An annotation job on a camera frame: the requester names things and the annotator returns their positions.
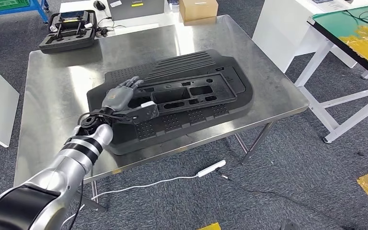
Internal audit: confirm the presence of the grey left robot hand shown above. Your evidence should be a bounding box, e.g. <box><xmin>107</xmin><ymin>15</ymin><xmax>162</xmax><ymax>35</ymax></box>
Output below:
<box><xmin>101</xmin><ymin>76</ymin><xmax>144</xmax><ymax>113</ymax></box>

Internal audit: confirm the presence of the black plastic plate bracket part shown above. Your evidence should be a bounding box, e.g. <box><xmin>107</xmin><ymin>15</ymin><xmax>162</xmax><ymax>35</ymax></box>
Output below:
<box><xmin>127</xmin><ymin>72</ymin><xmax>238</xmax><ymax>116</ymax></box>

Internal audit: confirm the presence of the stainless steel workbench table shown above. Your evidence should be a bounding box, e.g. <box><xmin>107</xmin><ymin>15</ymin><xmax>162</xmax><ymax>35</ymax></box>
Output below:
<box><xmin>13</xmin><ymin>14</ymin><xmax>310</xmax><ymax>213</ymax></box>

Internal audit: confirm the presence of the black rubber car mat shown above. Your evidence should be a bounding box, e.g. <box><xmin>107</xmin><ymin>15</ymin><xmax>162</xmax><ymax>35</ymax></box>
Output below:
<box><xmin>86</xmin><ymin>49</ymin><xmax>254</xmax><ymax>156</ymax></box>

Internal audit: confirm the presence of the black foam equipment case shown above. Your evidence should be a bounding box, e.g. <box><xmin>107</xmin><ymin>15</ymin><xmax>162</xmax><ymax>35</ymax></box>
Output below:
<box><xmin>39</xmin><ymin>10</ymin><xmax>97</xmax><ymax>54</ymax></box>

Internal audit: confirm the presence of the grey equipment box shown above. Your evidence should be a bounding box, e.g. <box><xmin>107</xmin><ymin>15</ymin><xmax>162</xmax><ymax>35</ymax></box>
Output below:
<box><xmin>106</xmin><ymin>0</ymin><xmax>166</xmax><ymax>21</ymax></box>

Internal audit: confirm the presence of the remote controller with screen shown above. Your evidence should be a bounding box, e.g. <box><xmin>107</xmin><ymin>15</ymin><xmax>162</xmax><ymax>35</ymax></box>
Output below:
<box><xmin>52</xmin><ymin>11</ymin><xmax>92</xmax><ymax>34</ymax></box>

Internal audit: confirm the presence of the white desk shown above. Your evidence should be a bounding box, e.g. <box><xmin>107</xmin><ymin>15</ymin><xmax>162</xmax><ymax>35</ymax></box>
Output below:
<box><xmin>59</xmin><ymin>0</ymin><xmax>184</xmax><ymax>37</ymax></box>

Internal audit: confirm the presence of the white power strip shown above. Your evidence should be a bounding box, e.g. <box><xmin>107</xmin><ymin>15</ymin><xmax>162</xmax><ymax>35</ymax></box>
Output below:
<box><xmin>196</xmin><ymin>160</ymin><xmax>227</xmax><ymax>178</ymax></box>

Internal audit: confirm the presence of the brown cardboard box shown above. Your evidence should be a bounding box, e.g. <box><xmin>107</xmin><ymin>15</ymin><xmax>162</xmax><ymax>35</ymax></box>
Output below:
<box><xmin>179</xmin><ymin>0</ymin><xmax>219</xmax><ymax>23</ymax></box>

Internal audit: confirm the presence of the blue metal cart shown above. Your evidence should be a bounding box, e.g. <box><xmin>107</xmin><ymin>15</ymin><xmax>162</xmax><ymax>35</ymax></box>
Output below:
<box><xmin>0</xmin><ymin>0</ymin><xmax>50</xmax><ymax>24</ymax></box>

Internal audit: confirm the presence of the green plastic crate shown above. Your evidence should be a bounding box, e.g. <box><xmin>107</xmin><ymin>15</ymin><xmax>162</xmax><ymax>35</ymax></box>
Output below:
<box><xmin>0</xmin><ymin>0</ymin><xmax>31</xmax><ymax>12</ymax></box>

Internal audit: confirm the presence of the yellow floor tape square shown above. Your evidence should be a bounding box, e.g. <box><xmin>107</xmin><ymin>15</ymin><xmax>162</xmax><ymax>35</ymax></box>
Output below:
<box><xmin>198</xmin><ymin>222</ymin><xmax>222</xmax><ymax>230</ymax></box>

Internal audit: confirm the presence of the green topped white table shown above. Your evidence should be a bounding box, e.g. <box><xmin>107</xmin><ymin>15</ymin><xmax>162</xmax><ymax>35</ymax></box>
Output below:
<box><xmin>293</xmin><ymin>1</ymin><xmax>368</xmax><ymax>145</ymax></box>

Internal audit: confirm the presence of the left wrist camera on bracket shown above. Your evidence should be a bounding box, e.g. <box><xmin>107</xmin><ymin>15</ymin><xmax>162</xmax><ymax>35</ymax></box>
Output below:
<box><xmin>120</xmin><ymin>101</ymin><xmax>160</xmax><ymax>125</ymax></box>

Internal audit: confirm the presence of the white power cable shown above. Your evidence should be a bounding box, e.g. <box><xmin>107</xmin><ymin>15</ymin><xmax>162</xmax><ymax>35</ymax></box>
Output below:
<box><xmin>60</xmin><ymin>172</ymin><xmax>200</xmax><ymax>229</ymax></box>

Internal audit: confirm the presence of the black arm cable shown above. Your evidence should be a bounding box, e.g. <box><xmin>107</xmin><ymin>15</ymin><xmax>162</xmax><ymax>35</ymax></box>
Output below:
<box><xmin>68</xmin><ymin>177</ymin><xmax>85</xmax><ymax>230</ymax></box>

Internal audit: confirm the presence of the black floor cable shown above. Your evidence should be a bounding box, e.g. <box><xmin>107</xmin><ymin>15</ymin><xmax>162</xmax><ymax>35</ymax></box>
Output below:
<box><xmin>216</xmin><ymin>168</ymin><xmax>356</xmax><ymax>229</ymax></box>

